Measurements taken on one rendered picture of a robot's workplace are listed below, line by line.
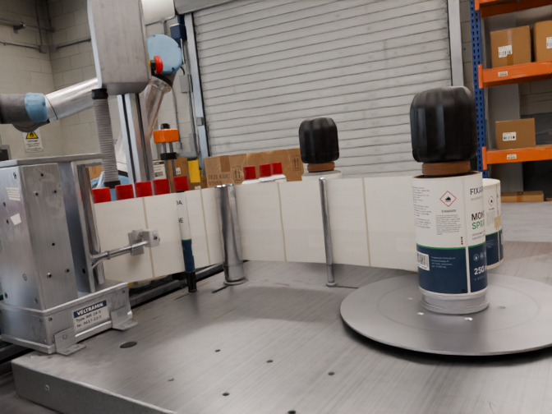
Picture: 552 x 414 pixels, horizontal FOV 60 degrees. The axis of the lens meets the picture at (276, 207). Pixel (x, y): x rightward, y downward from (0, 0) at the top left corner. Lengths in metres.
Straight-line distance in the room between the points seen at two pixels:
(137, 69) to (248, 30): 5.04
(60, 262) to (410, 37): 4.94
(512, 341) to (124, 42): 0.85
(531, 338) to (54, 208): 0.61
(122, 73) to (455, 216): 0.70
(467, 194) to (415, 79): 4.72
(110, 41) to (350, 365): 0.77
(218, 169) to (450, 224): 1.26
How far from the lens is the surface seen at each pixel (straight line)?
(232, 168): 1.72
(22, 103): 1.39
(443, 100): 0.62
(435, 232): 0.63
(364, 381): 0.52
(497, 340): 0.59
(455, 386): 0.52
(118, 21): 1.06
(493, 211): 0.90
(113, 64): 1.03
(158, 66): 1.06
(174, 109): 6.64
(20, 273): 0.74
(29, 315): 0.74
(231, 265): 0.89
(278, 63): 5.80
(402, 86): 5.35
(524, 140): 4.63
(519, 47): 4.71
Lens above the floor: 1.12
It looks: 7 degrees down
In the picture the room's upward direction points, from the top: 6 degrees counter-clockwise
